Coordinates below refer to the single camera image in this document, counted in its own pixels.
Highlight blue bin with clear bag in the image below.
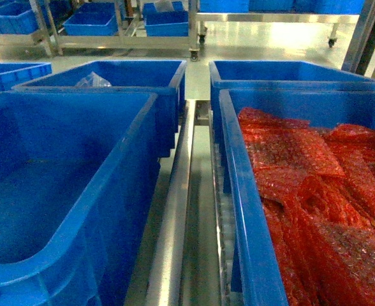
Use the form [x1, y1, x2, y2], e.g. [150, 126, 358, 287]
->
[12, 60, 188, 157]

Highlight blue bin behind red bags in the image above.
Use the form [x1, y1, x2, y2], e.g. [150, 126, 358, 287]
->
[209, 60, 375, 143]

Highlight empty blue bin front middle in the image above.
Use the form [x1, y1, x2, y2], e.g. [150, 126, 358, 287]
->
[0, 92, 160, 305]

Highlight blue bin with red bags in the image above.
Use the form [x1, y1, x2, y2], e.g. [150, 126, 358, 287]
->
[214, 89, 375, 305]

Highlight blue bin front left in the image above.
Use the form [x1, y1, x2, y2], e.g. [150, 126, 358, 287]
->
[0, 62, 52, 92]

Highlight stainless steel flow rack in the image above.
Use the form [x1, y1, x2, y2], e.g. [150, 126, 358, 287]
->
[142, 0, 375, 306]

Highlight clear plastic bag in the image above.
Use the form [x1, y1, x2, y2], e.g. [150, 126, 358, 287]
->
[75, 71, 112, 87]

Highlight rear steel rack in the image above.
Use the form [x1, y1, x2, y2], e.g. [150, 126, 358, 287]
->
[0, 1, 200, 61]

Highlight red bubble wrap bags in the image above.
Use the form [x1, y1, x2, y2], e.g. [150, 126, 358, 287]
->
[238, 107, 375, 305]

